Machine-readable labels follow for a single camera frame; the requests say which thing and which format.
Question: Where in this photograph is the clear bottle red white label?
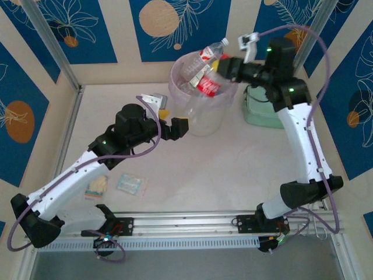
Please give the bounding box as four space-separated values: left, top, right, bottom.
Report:
180 37 230 78

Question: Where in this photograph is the cola bottle red cap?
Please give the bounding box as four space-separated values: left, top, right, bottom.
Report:
195 72 222 99

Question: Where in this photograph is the cream waste bin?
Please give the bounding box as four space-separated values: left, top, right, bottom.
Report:
170 51 239 137

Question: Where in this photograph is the pale purple bin liner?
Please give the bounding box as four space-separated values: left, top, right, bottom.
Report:
170 51 239 111

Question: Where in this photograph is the clear plastic packet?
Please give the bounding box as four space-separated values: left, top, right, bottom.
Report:
117 173 149 198

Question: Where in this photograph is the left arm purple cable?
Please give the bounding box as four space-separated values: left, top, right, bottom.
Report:
7 96 162 263

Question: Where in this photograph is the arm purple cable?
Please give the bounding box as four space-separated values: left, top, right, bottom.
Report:
256 24 342 254
7 96 162 263

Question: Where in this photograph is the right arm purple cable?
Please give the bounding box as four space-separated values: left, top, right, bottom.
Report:
256 24 342 254

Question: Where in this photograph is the aluminium side rail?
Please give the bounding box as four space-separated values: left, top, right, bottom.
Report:
43 86 85 202

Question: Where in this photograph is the aluminium frame post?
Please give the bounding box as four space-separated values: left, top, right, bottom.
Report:
22 0 82 92
287 0 342 85

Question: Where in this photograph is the left black mount plate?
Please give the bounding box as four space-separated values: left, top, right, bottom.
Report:
100 217 134 237

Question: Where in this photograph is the black mount plate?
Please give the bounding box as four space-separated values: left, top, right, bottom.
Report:
236 214 290 235
100 217 134 237

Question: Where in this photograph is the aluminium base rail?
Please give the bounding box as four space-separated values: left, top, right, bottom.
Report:
24 209 346 239

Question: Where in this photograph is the white slotted cable duct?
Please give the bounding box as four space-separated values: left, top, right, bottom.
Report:
37 235 261 253

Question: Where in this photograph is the right black mount plate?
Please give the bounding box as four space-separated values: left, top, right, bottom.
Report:
236 214 290 235

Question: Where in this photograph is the white wire hook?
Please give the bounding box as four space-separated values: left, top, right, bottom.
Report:
305 204 329 242

